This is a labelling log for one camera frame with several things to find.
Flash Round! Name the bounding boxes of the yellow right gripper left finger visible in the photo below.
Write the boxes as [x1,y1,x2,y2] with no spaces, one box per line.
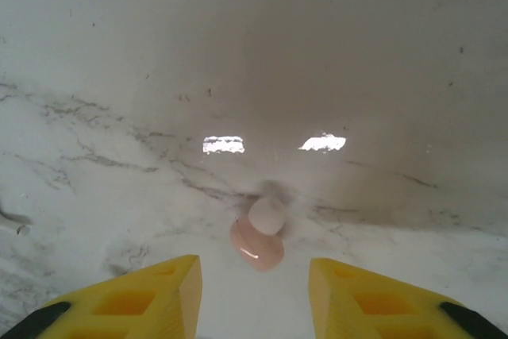
[0,253,204,339]

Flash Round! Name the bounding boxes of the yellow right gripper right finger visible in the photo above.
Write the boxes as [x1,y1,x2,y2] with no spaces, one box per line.
[308,257,508,339]

